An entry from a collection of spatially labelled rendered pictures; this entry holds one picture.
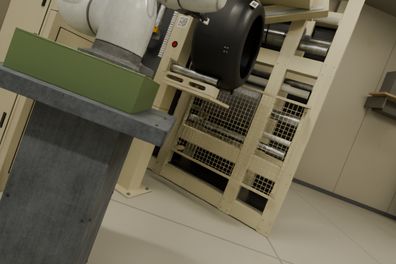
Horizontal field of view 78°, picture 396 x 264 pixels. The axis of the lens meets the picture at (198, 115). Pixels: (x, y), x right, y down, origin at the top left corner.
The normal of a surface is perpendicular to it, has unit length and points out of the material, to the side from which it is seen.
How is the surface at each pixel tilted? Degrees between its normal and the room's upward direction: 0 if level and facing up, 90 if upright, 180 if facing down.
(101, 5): 88
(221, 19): 86
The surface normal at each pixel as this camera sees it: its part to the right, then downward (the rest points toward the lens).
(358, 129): 0.04, 0.06
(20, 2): -0.40, -0.11
